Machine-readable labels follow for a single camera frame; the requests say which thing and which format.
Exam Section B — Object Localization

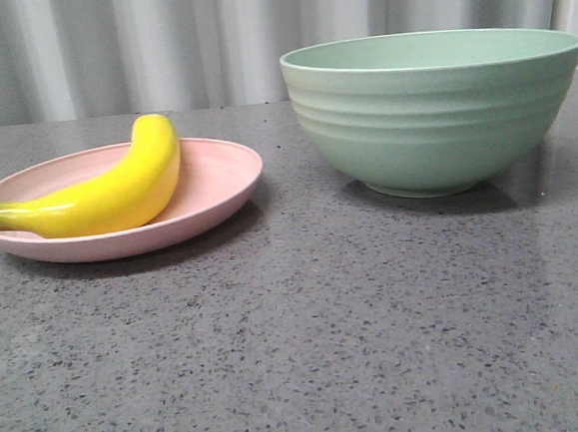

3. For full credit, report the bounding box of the white pleated curtain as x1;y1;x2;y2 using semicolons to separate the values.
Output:
0;0;578;126

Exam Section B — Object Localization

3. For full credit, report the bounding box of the yellow plastic banana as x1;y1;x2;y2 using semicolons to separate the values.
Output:
0;114;181;238

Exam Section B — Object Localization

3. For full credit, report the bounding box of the green ribbed bowl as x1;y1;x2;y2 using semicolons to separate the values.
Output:
280;28;578;198

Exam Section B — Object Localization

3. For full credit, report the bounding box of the pink plate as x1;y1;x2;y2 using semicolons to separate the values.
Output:
0;138;263;263

